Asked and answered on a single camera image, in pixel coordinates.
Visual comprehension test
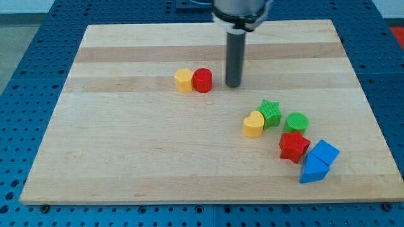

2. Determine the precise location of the yellow heart block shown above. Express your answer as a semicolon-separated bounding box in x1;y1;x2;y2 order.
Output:
242;110;264;138

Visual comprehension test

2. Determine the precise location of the yellow hexagon block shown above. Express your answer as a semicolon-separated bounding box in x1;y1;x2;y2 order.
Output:
174;68;194;93

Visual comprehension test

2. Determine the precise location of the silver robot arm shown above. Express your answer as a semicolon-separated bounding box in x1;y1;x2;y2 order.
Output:
212;0;273;88

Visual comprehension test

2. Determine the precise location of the green star block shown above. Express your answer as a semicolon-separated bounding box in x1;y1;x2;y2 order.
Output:
256;99;282;130

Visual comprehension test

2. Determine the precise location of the blue cube block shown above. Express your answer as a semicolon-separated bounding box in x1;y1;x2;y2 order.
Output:
310;140;340;166

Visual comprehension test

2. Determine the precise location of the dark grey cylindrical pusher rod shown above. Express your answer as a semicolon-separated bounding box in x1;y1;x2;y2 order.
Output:
225;31;246;88

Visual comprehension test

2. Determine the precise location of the red star block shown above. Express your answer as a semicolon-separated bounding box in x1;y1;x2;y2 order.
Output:
278;131;311;164

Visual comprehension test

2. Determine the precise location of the green cylinder block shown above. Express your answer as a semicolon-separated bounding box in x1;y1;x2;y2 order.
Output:
283;112;309;133

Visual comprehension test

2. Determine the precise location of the wooden board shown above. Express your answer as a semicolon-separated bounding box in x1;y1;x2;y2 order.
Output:
20;20;403;205

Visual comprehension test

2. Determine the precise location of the blue triangle block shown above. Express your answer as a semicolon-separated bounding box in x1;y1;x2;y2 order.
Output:
299;153;330;183

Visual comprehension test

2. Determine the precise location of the red cylinder block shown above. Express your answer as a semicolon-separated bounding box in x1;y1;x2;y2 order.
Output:
193;68;213;93

